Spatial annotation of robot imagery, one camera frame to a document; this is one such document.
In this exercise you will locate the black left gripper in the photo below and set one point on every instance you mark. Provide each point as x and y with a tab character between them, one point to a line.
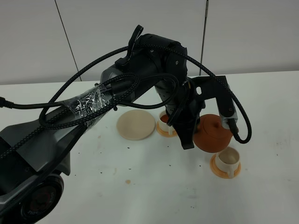
183	111

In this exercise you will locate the brown clay teapot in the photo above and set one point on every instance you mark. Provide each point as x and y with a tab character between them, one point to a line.
210	136

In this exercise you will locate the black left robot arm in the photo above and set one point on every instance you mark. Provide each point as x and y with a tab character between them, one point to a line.
34	154

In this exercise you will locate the orange saucer near teapot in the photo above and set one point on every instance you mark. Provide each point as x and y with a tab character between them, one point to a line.
170	132

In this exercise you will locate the white teacup near teapot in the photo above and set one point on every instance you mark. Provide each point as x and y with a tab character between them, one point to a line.
163	119

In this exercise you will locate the beige round teapot coaster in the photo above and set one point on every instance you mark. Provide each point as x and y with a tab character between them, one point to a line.
136	125

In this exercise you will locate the white teacup on right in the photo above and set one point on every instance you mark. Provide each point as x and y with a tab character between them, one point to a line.
228	162

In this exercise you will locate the orange saucer on right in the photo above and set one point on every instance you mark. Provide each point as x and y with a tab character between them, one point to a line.
215	168

